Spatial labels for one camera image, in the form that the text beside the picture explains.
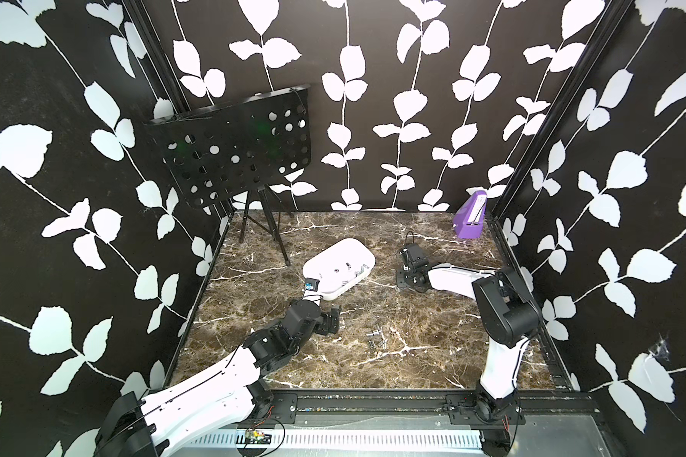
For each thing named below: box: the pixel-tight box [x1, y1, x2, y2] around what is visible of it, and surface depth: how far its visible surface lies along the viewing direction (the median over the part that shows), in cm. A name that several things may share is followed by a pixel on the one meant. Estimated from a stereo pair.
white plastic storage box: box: [302, 238, 377, 301], surface depth 102 cm
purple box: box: [452, 190, 487, 239], surface depth 111 cm
